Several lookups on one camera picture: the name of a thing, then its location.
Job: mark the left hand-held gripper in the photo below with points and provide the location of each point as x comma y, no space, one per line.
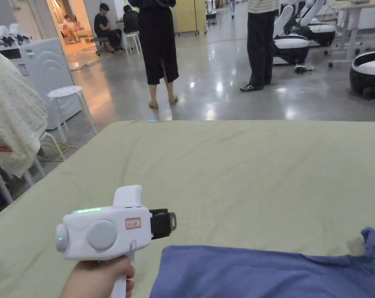
103,232

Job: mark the person's left hand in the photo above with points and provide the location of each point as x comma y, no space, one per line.
91,277

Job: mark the bed with pale green sheet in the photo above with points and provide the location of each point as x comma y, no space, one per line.
237,173

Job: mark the dark blue shirt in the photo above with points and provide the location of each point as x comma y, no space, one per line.
252,276

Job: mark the cream patterned blanket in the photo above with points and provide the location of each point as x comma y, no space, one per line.
13,102

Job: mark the white washing machine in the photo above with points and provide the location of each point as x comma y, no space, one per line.
47,68

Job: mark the white and black robot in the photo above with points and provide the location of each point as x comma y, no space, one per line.
369,69
322,29
291,46

